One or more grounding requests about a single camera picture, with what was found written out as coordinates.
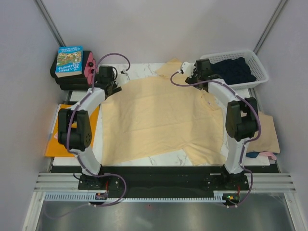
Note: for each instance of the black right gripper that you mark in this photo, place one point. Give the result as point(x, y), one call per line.
point(191, 80)

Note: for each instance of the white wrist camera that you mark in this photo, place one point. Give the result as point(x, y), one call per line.
point(187, 68)
point(124, 75)

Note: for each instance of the blue illustrated book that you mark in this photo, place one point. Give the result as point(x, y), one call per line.
point(69, 61)

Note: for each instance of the pink and black case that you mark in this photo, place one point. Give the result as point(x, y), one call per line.
point(76, 82)

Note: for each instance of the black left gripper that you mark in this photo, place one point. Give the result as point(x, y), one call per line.
point(115, 88)

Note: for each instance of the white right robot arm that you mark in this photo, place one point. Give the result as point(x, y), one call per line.
point(241, 119)

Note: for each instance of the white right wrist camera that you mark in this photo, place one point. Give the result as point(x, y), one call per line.
point(187, 68)

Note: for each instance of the folded pink and blue clothes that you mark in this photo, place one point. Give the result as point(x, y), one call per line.
point(269, 155)

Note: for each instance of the white slotted cable duct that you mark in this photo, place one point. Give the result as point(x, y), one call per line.
point(104, 197)

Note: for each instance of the white plastic basket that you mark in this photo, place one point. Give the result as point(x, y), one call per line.
point(257, 68)

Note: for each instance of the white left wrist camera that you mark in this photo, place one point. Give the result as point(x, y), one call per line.
point(124, 75)

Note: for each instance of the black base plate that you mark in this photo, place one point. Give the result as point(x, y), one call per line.
point(164, 182)

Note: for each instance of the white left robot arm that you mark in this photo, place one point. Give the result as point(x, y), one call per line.
point(74, 128)

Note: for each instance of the orange board with black border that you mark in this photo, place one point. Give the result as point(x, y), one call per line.
point(54, 148)

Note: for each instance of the yellow t-shirt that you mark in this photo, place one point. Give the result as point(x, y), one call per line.
point(158, 115)

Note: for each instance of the navy t-shirt in basket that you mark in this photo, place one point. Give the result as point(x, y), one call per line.
point(234, 71)

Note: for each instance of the folded beige t-shirt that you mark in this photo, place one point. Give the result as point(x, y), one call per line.
point(268, 141)

